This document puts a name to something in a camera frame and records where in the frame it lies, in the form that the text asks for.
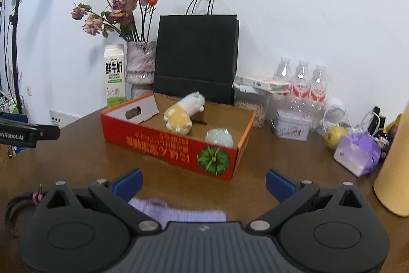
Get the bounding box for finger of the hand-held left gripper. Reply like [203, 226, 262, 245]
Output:
[0, 123, 61, 149]
[0, 112, 28, 124]

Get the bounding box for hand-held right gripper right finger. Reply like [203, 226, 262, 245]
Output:
[246, 169, 373, 233]

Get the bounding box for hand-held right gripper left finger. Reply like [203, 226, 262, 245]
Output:
[33, 168, 162, 233]

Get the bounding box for red cardboard box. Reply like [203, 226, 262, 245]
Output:
[100, 92, 257, 181]

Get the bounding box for printed tin box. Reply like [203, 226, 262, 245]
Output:
[271, 109, 312, 142]

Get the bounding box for purple knitted cloth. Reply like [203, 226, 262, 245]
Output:
[128, 197, 227, 229]

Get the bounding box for yellow pear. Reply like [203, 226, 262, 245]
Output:
[324, 126, 348, 149]

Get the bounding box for pale green glitter ball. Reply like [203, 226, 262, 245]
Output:
[205, 128, 234, 148]

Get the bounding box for clear grain container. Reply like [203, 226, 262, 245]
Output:
[233, 83, 269, 128]

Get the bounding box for yellow and white plush toy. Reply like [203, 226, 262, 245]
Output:
[164, 91, 206, 134]

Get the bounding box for white and green milk carton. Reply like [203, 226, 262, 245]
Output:
[104, 44, 127, 109]

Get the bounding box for small white fan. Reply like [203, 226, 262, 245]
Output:
[323, 97, 350, 129]

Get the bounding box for flat pink and white box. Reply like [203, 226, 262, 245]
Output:
[234, 75, 293, 92]

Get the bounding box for clear water bottle red label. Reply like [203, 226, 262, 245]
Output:
[273, 56, 294, 114]
[309, 64, 328, 115]
[291, 60, 311, 114]

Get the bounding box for yellow thermos bottle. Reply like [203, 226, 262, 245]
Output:
[373, 102, 409, 217]

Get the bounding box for pink textured vase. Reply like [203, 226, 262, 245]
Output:
[124, 41, 158, 100]

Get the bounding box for black charger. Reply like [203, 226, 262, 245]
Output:
[367, 106, 387, 136]

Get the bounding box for colourful snack packet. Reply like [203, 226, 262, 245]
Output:
[383, 113, 404, 134]

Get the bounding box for black paper bag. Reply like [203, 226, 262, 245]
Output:
[153, 0, 240, 105]

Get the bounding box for cluttered wire rack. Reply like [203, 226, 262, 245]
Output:
[0, 91, 31, 115]

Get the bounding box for black cord with pink band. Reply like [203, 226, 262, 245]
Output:
[4, 184, 48, 237]

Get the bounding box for white cable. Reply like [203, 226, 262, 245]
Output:
[361, 111, 382, 136]

